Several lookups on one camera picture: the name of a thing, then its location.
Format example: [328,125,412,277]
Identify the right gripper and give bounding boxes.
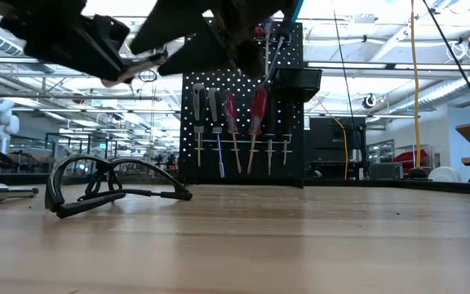
[129,0,298,79]

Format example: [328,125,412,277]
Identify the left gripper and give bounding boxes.
[22,14,132,82]

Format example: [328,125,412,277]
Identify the grey black handled screwdriver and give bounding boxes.
[206,87,226,179]
[192,82,206,167]

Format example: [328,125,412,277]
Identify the red clear handled screwdriver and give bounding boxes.
[222,89,243,175]
[246,84,268,176]

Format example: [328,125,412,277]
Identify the black metal pegboard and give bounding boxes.
[180,16,305,188]

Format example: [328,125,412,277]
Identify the black plastic pegboard bin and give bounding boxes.
[275,67,322,103]

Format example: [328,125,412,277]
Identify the black safety glasses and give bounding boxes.
[45,153,194,220]

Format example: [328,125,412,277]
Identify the black cabinet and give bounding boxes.
[304,116,369,179]

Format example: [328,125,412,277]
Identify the red storage bin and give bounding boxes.
[392,149,431,171]

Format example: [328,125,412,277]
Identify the white round container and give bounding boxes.
[428,165,463,184]

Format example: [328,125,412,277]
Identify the black hanging cable loop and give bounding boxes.
[138,68,158,82]

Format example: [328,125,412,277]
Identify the thin yellow cable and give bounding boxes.
[314,96,349,180]

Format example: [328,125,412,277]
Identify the yellow hanging cord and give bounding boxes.
[409,0,423,169]

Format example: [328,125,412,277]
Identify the black aluminium table frame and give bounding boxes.
[0,171,470,196]

